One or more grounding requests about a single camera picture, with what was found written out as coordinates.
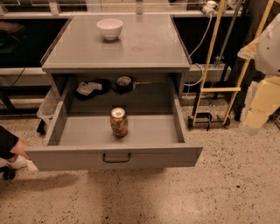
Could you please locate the black sleeved forearm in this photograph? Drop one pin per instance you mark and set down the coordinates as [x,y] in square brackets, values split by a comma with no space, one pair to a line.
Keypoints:
[7,142]

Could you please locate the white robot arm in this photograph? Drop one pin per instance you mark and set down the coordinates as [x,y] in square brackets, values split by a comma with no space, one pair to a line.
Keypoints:
[265,50]

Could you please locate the white ceramic bowl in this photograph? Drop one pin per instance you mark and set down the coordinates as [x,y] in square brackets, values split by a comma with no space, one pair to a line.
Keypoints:
[110,28]

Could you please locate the black drawer handle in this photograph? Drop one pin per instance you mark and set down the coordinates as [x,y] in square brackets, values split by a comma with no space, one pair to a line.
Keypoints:
[116,158]

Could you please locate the black chair caster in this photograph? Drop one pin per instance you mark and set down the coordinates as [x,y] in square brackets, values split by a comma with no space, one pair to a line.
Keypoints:
[8,173]

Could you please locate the orange soda can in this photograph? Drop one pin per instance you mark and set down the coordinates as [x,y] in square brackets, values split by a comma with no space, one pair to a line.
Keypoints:
[118,122]

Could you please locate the grey drawer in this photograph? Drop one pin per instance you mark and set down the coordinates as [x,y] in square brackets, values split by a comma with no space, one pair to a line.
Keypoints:
[80,131]

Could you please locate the person's hand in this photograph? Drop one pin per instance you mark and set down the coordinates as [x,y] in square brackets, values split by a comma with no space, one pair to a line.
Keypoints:
[19,150]

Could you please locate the black pouch with papers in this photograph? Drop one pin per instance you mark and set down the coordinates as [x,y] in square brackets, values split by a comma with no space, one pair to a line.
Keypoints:
[90,89]

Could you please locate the white shoe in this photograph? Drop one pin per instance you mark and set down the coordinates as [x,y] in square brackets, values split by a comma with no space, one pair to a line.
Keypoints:
[18,163]

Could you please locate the grey cabinet counter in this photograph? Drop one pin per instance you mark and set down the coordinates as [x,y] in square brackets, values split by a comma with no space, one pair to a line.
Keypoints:
[148,45]

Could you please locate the white power adapter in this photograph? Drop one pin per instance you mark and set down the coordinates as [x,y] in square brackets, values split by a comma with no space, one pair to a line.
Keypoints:
[209,7]

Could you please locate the clear plastic bag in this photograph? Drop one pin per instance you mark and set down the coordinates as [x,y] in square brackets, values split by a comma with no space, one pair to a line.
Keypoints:
[47,108]

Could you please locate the black tape roll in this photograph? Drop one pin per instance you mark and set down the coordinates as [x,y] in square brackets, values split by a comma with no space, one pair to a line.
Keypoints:
[124,84]

